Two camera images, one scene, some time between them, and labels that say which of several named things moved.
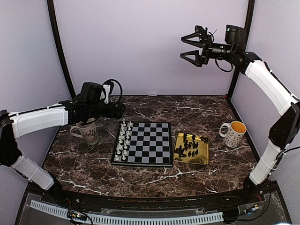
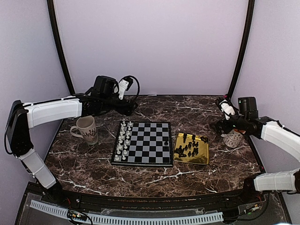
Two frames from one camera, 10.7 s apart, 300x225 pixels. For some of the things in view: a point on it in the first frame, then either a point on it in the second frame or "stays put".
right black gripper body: (207, 53) -> (227, 128)
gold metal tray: (191, 148) stays put
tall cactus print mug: (88, 132) stays put
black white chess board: (143, 143) stays put
